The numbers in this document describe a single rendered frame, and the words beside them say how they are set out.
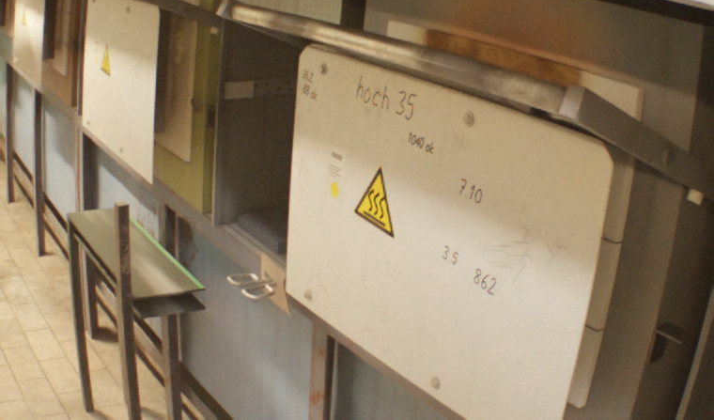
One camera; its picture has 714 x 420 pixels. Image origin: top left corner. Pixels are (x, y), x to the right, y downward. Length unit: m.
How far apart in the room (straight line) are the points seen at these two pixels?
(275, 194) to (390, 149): 0.86
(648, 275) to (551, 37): 0.32
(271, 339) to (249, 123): 0.47
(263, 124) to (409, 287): 0.85
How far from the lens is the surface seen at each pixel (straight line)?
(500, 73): 0.84
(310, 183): 1.34
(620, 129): 0.80
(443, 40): 1.24
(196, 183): 2.03
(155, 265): 2.19
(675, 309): 1.07
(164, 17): 2.04
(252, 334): 2.03
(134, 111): 2.05
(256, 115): 1.92
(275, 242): 1.81
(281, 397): 1.97
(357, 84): 1.21
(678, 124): 0.98
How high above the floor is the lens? 1.52
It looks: 16 degrees down
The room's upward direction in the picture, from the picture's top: 5 degrees clockwise
